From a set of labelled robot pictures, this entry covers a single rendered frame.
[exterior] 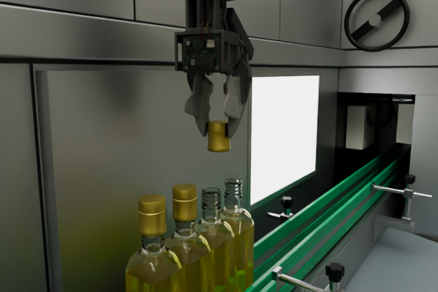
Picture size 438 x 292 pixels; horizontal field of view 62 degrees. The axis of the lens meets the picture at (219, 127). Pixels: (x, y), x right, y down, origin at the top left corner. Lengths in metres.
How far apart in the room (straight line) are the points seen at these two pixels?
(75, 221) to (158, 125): 0.20
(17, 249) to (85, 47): 0.28
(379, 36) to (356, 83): 0.18
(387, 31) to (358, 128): 0.40
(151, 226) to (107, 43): 0.27
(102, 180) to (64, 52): 0.19
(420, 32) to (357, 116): 0.40
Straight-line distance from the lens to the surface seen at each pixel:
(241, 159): 0.84
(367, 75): 1.44
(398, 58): 1.42
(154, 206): 0.46
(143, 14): 0.65
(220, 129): 0.54
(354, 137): 1.59
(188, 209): 0.50
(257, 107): 0.88
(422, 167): 1.44
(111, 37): 0.57
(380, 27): 1.43
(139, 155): 0.60
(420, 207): 1.48
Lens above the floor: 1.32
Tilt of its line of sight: 9 degrees down
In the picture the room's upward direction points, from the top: straight up
